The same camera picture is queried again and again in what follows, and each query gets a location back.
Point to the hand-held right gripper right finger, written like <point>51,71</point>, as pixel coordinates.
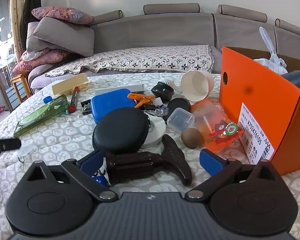
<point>211,163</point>

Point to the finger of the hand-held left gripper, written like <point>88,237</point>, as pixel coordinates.
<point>10,144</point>

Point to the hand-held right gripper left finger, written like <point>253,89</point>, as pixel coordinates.
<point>91,161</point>

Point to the green bottle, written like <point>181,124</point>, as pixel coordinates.
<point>42,116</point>

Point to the dark brown ribbed tool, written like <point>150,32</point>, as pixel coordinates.
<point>140,165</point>

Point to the blue bottle cap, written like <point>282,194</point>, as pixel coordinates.
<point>47,99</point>

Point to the white tape roll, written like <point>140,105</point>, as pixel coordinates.
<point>156,132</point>

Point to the orange cardboard box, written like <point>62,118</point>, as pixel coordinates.
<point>262,90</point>

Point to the leaf-print cloth desktop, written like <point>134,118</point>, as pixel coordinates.
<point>65,130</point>

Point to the clear plastic hook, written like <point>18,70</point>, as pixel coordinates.
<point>25,152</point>

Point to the brown round ball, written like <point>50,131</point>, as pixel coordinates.
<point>191,137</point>

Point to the pink slippers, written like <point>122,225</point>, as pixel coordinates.
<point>1,110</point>

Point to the black oval zip case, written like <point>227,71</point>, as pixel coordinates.
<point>120,130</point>

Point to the orange plastic packet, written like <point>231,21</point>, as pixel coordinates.
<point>215,120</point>

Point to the black binder clip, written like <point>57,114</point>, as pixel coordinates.
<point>86,107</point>

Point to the clear small plastic box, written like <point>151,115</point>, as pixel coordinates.
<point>180,118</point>

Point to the wooden stool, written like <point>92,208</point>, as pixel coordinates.
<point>20,86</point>

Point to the blue plastic case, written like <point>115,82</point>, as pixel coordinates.
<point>112,103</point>

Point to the red marker pen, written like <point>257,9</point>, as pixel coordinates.
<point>73,100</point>

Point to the black round lid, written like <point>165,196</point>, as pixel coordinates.
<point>180,105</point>

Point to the clear plastic clip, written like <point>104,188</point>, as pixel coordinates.
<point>162,110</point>

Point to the white paper cup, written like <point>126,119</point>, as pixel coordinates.
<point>196,86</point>

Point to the cream wooden block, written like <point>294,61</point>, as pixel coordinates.
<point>70,85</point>

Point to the orange plastic clip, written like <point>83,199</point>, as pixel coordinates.
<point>140,98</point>

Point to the pink floral pillow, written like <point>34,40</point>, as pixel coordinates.
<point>47,56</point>
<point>62,15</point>
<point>25,66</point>

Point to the white eraser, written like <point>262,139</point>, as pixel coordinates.
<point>158,101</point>

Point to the black brush white bristles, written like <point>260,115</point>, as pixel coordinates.
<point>162,90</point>

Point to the glass balcony door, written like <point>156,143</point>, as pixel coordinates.
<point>0,42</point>

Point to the light grey pillow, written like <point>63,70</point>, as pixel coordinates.
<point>32,37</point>

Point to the large patterned sofa cover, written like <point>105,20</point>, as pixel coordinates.
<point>140,60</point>

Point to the black cylindrical can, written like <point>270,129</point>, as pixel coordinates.
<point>298,80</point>

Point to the white plastic bag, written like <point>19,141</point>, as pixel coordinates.
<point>272,55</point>

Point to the dark jacket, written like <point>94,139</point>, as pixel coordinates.
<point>30,12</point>

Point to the beige floral curtain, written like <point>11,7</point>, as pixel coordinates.
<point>17,10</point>

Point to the grey sectional sofa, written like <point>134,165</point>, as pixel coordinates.
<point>152,30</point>

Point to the grey sofa headrest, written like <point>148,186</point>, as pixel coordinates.
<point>107,16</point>
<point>242,12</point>
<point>171,8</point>
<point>291,27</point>

